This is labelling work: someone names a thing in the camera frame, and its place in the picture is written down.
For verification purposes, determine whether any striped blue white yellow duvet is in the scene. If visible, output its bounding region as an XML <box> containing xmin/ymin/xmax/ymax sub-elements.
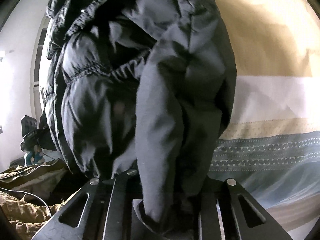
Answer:
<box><xmin>209</xmin><ymin>0</ymin><xmax>319</xmax><ymax>239</ymax></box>

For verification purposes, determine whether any blue white gloved left hand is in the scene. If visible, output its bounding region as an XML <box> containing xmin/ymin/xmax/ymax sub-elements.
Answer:
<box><xmin>24</xmin><ymin>145</ymin><xmax>45</xmax><ymax>166</ymax></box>

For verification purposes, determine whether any black cable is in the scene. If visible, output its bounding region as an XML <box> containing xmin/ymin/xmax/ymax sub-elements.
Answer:
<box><xmin>0</xmin><ymin>186</ymin><xmax>53</xmax><ymax>218</ymax></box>

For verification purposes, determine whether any black puffer jacket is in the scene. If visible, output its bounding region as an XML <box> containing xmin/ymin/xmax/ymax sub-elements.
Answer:
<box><xmin>39</xmin><ymin>0</ymin><xmax>236</xmax><ymax>239</ymax></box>

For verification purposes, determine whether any white shelf unit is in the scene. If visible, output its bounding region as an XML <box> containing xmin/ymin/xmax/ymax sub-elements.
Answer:
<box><xmin>30</xmin><ymin>15</ymin><xmax>49</xmax><ymax>122</ymax></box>

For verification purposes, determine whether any olive brown garment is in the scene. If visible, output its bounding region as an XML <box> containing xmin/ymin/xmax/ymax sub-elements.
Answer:
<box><xmin>1</xmin><ymin>159</ymin><xmax>71</xmax><ymax>239</ymax></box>

